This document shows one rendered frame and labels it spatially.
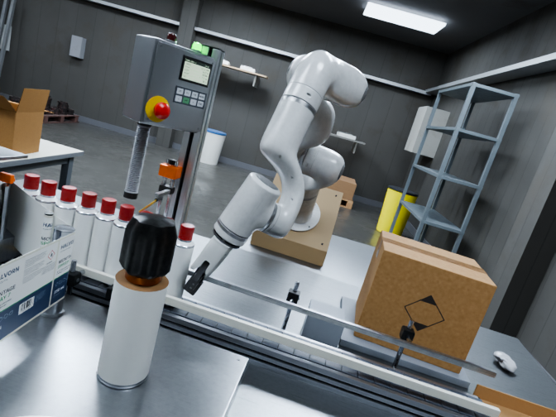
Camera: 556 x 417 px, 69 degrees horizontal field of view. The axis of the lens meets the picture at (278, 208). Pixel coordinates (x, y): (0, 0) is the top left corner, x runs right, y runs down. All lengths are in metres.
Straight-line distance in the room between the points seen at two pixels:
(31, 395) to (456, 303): 0.97
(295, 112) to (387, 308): 0.59
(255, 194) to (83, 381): 0.47
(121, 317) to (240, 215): 0.33
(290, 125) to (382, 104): 7.95
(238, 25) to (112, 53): 2.78
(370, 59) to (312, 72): 7.92
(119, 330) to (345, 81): 0.77
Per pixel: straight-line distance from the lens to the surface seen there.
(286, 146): 0.92
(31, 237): 1.08
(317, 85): 0.97
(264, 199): 0.88
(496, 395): 1.28
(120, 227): 1.03
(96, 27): 10.08
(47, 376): 0.82
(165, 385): 0.82
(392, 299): 1.18
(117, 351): 0.76
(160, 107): 0.97
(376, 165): 8.89
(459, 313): 1.22
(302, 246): 1.71
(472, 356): 1.50
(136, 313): 0.72
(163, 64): 0.99
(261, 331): 0.97
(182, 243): 0.98
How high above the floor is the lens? 1.40
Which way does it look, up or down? 13 degrees down
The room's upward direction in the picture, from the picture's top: 16 degrees clockwise
